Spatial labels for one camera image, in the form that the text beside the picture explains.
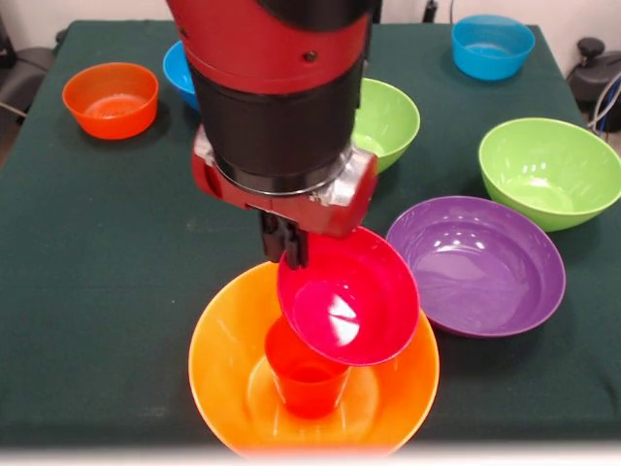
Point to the orange cup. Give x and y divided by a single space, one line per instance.
305 388

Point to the dark green table cloth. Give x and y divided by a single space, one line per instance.
97 291

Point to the purple bowl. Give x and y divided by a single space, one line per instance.
475 272

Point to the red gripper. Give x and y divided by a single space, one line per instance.
291 213

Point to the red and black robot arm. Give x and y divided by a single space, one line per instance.
276 87

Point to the small pink-red bowl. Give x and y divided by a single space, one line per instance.
349 301

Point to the small orange bowl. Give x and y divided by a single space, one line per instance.
111 121

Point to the green bowl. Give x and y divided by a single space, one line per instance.
548 160
388 121

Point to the small light blue bowl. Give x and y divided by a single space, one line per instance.
492 63

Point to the large yellow-orange bowl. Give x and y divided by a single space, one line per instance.
223 349

